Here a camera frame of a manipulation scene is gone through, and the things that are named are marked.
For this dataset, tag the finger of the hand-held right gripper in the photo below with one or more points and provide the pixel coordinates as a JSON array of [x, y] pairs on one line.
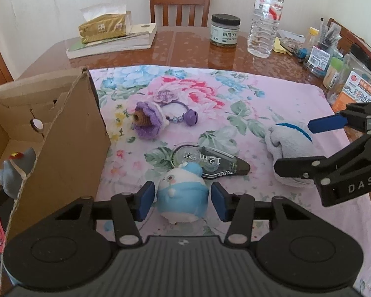
[[326, 123], [296, 164]]

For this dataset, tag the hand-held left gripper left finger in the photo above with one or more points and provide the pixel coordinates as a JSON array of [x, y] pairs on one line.
[[146, 198]]

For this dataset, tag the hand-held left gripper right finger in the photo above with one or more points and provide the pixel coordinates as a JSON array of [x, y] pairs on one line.
[[219, 201]]

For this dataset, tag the white sock with blue stripe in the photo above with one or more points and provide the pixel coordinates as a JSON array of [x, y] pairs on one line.
[[284, 142]]

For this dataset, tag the blue and white plush toy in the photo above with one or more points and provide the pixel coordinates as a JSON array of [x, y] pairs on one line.
[[182, 191]]

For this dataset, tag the brown cardboard box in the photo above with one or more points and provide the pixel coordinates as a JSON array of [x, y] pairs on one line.
[[74, 161]]

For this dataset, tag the grey cat toy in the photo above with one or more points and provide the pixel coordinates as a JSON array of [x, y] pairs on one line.
[[16, 170]]

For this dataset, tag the wooden desktop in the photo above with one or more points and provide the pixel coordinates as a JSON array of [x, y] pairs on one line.
[[188, 46]]

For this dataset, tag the clear black correction tape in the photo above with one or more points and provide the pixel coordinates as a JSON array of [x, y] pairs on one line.
[[210, 161]]

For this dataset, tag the clear container with orange label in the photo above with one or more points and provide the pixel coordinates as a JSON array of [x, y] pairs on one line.
[[358, 89]]

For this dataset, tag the green-lidded holder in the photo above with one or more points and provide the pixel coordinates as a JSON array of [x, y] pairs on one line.
[[335, 72]]

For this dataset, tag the clear jar of pens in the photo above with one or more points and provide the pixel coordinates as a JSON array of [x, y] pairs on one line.
[[321, 55]]

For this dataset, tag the purple crochet doll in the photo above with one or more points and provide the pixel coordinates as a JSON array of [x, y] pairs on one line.
[[148, 119]]

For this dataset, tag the yellow-lidded bottle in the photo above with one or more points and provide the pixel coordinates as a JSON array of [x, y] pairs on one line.
[[312, 37]]

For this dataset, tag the pink floral cloth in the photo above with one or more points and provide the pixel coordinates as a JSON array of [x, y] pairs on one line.
[[235, 99]]

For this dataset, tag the yellow sticky notes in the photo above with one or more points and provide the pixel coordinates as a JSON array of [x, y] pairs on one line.
[[278, 45]]

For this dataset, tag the clear water bottle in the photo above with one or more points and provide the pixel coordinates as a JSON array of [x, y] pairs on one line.
[[265, 18]]

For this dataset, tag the dark-lidded glass jar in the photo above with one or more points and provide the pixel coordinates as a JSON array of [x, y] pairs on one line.
[[225, 32]]

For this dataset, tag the beige book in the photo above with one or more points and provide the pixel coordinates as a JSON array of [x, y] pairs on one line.
[[143, 28]]

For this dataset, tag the gold tissue pack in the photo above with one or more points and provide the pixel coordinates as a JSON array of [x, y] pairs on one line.
[[105, 26]]

